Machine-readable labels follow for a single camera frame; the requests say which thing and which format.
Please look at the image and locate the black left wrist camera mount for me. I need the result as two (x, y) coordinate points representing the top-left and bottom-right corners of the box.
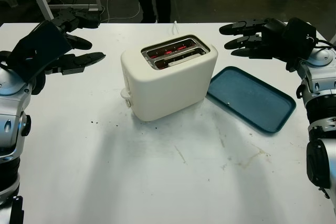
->
(5, 19), (73, 84)

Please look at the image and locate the blue rectangular plastic tray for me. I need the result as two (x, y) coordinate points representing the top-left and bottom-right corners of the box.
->
(206, 66), (297, 137)

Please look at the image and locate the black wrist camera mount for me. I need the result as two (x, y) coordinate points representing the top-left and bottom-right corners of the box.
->
(5, 19), (73, 84)
(282, 17), (317, 72)

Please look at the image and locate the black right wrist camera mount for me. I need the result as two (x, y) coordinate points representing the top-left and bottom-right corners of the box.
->
(282, 17), (317, 72)

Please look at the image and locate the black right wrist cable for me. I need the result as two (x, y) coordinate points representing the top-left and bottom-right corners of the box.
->
(314, 39), (336, 50)

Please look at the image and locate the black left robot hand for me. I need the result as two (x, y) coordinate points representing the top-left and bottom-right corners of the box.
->
(31, 7), (107, 95)

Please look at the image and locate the cream white two-slot toaster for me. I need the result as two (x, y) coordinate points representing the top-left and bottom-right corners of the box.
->
(120, 34), (219, 123)

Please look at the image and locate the white toaster power cord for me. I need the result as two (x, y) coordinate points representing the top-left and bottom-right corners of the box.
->
(171, 20), (181, 36)

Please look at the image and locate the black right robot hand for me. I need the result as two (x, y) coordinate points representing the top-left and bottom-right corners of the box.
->
(219, 18), (287, 60)

